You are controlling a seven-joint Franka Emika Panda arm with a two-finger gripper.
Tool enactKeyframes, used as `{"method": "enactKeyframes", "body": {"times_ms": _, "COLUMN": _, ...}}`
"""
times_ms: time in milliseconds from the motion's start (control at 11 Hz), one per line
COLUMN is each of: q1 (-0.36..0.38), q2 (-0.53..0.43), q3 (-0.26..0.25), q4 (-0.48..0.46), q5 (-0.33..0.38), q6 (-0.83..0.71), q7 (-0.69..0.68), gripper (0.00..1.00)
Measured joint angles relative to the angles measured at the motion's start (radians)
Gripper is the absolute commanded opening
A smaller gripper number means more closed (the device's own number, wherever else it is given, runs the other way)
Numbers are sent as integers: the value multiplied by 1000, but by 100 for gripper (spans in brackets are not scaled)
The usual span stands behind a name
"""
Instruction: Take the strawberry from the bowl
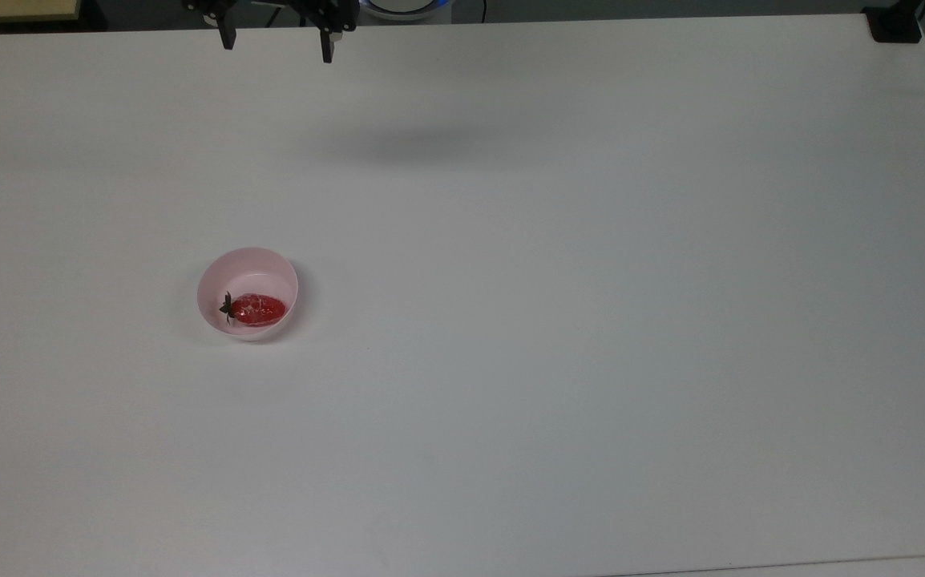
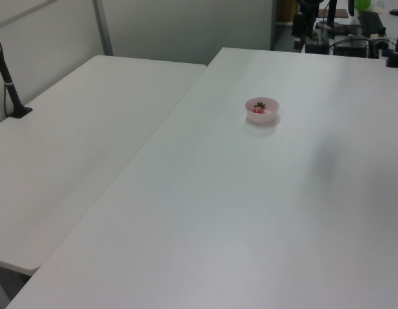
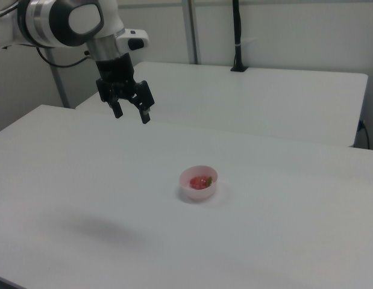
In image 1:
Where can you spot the red strawberry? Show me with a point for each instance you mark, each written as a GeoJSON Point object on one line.
{"type": "Point", "coordinates": [260, 309]}

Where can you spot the black camera stand clamp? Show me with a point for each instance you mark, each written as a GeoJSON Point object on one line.
{"type": "Point", "coordinates": [894, 24]}

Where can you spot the white side table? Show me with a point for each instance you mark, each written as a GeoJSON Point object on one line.
{"type": "Point", "coordinates": [831, 567]}

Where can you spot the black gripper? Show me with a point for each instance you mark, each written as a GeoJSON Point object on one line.
{"type": "Point", "coordinates": [286, 8]}

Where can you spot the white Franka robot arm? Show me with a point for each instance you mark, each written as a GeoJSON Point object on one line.
{"type": "Point", "coordinates": [402, 6]}

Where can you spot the yellowish wooden board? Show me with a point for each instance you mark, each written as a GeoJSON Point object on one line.
{"type": "Point", "coordinates": [10, 8]}

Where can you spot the pink plastic bowl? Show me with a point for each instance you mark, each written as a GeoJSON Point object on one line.
{"type": "Point", "coordinates": [238, 268]}

